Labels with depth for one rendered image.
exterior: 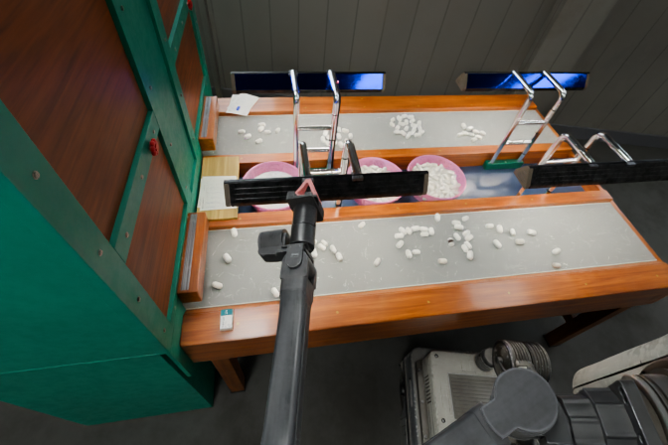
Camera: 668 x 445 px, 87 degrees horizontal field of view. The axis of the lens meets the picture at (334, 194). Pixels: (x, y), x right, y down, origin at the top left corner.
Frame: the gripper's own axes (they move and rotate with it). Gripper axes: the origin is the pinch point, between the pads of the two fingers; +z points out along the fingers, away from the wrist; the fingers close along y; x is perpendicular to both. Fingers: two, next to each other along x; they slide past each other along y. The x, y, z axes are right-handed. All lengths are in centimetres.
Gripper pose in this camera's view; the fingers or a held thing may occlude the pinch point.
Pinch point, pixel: (308, 182)
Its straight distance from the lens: 90.6
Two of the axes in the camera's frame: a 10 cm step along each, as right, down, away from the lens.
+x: 9.7, -1.4, -2.1
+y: 2.5, 6.2, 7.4
